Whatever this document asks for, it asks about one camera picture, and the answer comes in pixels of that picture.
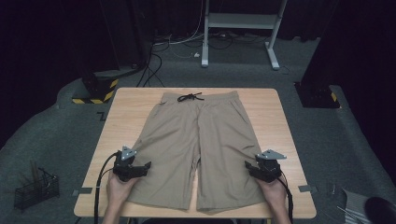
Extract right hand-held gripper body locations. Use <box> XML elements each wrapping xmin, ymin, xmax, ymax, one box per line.
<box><xmin>255</xmin><ymin>149</ymin><xmax>288</xmax><ymax>184</ymax></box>

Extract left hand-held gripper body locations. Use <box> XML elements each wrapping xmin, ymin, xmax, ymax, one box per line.
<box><xmin>112</xmin><ymin>146</ymin><xmax>140</xmax><ymax>183</ymax></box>

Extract khaki shorts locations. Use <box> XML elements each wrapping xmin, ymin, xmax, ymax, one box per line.
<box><xmin>127</xmin><ymin>91</ymin><xmax>266</xmax><ymax>215</ymax></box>

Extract person's right hand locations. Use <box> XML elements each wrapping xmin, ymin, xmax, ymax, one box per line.
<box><xmin>257</xmin><ymin>175</ymin><xmax>288</xmax><ymax>203</ymax></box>

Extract person's left hand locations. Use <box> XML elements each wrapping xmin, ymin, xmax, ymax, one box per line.
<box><xmin>106</xmin><ymin>170</ymin><xmax>140</xmax><ymax>203</ymax></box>

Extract grey tape piece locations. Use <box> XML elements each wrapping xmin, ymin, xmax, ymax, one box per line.
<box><xmin>72</xmin><ymin>187</ymin><xmax>93</xmax><ymax>197</ymax></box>
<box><xmin>297</xmin><ymin>184</ymin><xmax>318</xmax><ymax>193</ymax></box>

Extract yellow-black striped stand base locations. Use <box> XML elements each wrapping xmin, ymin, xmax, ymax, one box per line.
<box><xmin>72</xmin><ymin>69</ymin><xmax>120</xmax><ymax>105</ymax></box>

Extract black stand base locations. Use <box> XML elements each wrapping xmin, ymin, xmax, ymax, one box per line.
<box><xmin>293</xmin><ymin>81</ymin><xmax>341</xmax><ymax>109</ymax></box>

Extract grey striped object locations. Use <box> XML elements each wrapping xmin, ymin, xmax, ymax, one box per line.
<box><xmin>341</xmin><ymin>188</ymin><xmax>376</xmax><ymax>224</ymax></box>

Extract black round object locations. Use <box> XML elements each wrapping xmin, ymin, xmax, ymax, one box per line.
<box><xmin>363</xmin><ymin>195</ymin><xmax>396</xmax><ymax>224</ymax></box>

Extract white metal stand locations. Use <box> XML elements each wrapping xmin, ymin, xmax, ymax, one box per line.
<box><xmin>200</xmin><ymin>0</ymin><xmax>289</xmax><ymax>71</ymax></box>

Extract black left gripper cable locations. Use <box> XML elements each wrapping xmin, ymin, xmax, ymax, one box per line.
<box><xmin>93</xmin><ymin>151</ymin><xmax>121</xmax><ymax>224</ymax></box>

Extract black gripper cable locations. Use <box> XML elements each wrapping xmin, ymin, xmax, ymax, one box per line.
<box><xmin>93</xmin><ymin>151</ymin><xmax>121</xmax><ymax>224</ymax></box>
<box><xmin>276</xmin><ymin>176</ymin><xmax>295</xmax><ymax>224</ymax></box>

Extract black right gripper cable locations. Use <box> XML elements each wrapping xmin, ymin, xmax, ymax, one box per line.
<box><xmin>276</xmin><ymin>176</ymin><xmax>295</xmax><ymax>224</ymax></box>

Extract black wire basket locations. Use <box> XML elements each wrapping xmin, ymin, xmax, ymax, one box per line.
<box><xmin>13</xmin><ymin>167</ymin><xmax>61</xmax><ymax>211</ymax></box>

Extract black floor cables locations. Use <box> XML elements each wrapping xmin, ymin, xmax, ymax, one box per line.
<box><xmin>135</xmin><ymin>43</ymin><xmax>166</xmax><ymax>89</ymax></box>

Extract white floor cable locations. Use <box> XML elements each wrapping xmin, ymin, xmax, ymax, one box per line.
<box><xmin>153</xmin><ymin>0</ymin><xmax>207</xmax><ymax>60</ymax></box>

